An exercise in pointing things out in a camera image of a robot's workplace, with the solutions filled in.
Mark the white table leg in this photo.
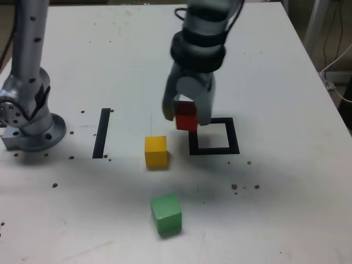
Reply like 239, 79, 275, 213
304, 0, 335, 56

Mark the yellow cube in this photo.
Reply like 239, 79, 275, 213
144, 135, 168, 168

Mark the red cube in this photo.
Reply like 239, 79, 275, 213
174, 101, 199, 132

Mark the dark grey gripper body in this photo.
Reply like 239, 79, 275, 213
173, 63, 215, 82

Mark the thin black cable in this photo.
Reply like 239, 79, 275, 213
334, 0, 345, 60
322, 0, 338, 69

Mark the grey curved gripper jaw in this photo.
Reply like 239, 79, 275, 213
177, 73, 216, 127
161, 64, 182, 121

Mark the black tape square outline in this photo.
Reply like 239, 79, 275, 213
188, 117, 240, 156

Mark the white cable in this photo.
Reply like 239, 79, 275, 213
320, 43, 352, 103

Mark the green cube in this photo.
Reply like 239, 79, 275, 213
150, 192, 183, 238

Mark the black tape strip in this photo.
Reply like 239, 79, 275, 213
92, 108, 111, 160

